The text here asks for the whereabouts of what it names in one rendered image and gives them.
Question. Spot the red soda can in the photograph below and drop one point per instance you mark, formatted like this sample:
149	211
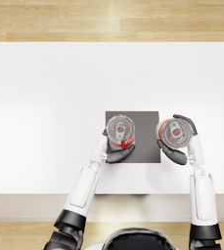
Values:
120	131
174	133

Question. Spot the dark grey square mat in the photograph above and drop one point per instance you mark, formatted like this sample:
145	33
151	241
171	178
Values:
147	143

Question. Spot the dark round robot body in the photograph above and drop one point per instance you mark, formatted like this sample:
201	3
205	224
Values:
138	240

